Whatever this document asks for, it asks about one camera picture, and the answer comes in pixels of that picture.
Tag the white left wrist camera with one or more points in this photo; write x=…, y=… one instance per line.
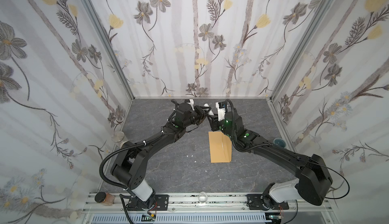
x=190, y=102

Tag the teal ceramic cup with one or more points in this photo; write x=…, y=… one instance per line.
x=279, y=142

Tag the aluminium corner frame post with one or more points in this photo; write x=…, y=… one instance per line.
x=103, y=36
x=319, y=15

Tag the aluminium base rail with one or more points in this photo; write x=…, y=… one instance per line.
x=228, y=202

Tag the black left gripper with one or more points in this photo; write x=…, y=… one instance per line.
x=197, y=113

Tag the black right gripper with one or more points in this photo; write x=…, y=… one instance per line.
x=216, y=120

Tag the tan paper envelope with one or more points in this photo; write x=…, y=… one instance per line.
x=220, y=147

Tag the white glue stick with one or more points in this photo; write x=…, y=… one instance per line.
x=208, y=109

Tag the clear glass dome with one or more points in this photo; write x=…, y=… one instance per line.
x=203, y=197

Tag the white vented cable duct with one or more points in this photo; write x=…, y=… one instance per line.
x=201, y=218

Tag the aluminium corner frame post right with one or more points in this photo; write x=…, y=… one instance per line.
x=319, y=15

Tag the clear glass jar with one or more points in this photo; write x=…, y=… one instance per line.
x=118, y=137

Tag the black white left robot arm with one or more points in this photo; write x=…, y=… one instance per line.
x=126, y=167

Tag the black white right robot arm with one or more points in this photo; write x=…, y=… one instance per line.
x=312, y=179

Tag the brown jar black lid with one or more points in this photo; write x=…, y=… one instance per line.
x=104, y=198

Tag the aluminium corner frame post left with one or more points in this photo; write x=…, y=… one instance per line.
x=103, y=36

